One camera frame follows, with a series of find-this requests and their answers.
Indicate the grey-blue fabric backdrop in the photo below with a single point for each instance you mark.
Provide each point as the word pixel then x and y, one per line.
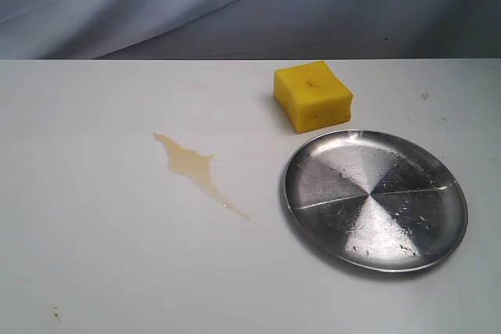
pixel 249 29

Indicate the round steel plate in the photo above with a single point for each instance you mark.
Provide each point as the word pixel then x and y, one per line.
pixel 374 200

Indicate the yellow sponge block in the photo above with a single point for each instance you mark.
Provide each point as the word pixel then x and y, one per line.
pixel 312 96

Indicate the yellowish liquid spill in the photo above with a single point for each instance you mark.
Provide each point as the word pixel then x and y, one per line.
pixel 197 168

